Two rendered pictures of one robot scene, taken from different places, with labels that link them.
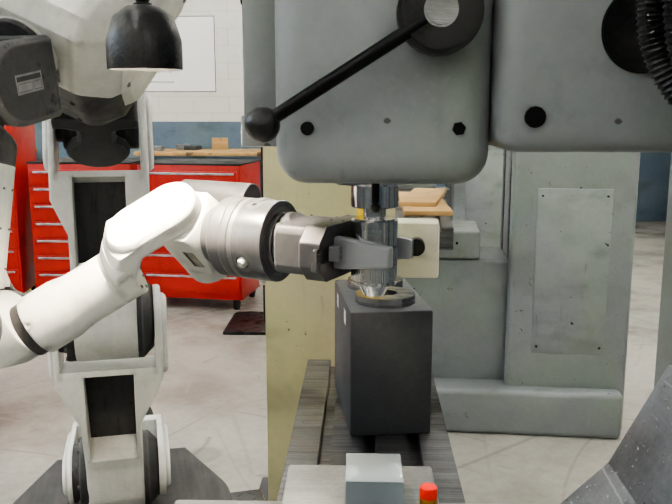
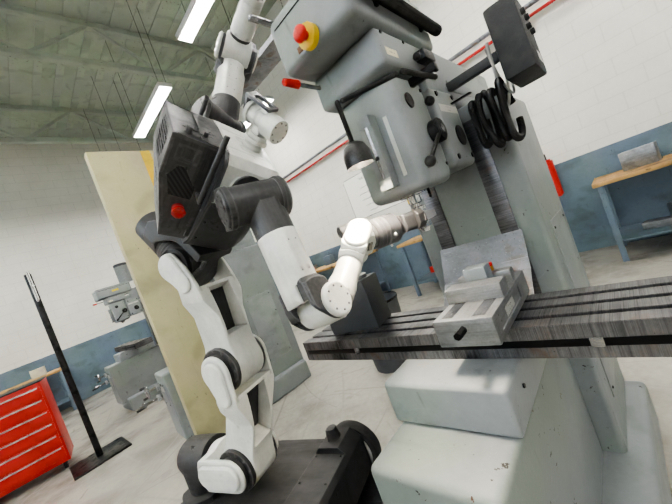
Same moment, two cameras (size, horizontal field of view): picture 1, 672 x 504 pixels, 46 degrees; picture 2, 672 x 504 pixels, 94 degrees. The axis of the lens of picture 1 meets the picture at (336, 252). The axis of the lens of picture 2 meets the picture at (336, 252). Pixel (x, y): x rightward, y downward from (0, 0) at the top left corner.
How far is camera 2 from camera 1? 0.96 m
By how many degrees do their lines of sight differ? 49
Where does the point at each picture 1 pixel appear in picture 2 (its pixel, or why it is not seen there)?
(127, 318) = (256, 347)
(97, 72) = not seen: hidden behind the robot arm
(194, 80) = not seen: outside the picture
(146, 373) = (268, 375)
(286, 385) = (206, 426)
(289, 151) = (426, 173)
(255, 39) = (383, 151)
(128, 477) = (268, 446)
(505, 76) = (450, 147)
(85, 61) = not seen: hidden behind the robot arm
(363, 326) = (365, 284)
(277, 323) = (190, 397)
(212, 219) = (378, 223)
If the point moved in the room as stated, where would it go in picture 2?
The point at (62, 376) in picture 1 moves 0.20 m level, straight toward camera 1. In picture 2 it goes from (238, 398) to (294, 387)
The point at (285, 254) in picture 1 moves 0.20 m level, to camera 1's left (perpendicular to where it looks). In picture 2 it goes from (410, 223) to (373, 238)
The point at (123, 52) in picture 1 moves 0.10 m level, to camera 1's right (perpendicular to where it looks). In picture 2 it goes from (366, 154) to (386, 153)
